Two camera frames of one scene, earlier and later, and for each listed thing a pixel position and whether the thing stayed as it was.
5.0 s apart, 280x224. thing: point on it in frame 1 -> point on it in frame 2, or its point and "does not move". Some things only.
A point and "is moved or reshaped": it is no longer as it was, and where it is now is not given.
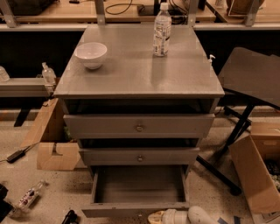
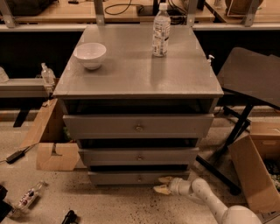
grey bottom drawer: (136, 192) is moved or reshaped
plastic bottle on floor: (26, 200) does not move
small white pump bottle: (210, 60) does not move
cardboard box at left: (56, 150) does not move
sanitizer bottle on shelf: (48, 74) does not move
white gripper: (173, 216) -> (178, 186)
